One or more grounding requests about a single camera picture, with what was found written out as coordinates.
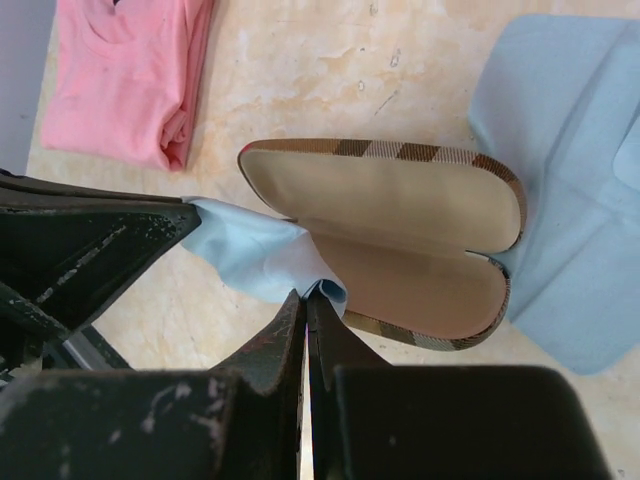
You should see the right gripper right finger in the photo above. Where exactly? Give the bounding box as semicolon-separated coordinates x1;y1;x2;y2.
306;294;611;479

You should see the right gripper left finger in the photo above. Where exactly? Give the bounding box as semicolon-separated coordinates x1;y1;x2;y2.
1;293;305;479

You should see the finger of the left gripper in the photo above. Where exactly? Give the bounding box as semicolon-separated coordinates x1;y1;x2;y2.
1;171;201;370

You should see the small light blue cloth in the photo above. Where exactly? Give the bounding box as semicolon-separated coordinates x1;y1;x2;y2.
182;197;348;317

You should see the plaid brown glasses case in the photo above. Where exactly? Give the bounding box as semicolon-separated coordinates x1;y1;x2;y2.
237;138;527;351

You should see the folded pink t-shirt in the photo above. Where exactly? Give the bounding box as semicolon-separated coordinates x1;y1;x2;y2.
41;0;214;171

